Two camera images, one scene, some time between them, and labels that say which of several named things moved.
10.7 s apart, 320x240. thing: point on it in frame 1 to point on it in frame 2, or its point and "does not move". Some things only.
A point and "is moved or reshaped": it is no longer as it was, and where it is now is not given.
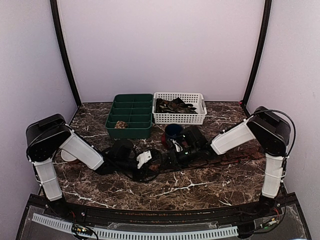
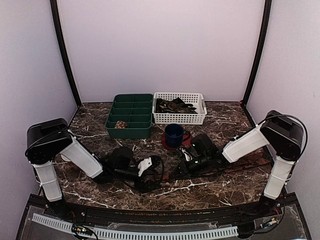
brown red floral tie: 240,154 is moved or reshaped
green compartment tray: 135,109 does not move
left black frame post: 62,51 does not move
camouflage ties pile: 176,105 does not move
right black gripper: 172,157 to 185,170
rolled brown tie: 121,124 does not move
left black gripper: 141,171 to 145,178
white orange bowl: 67,157 does not move
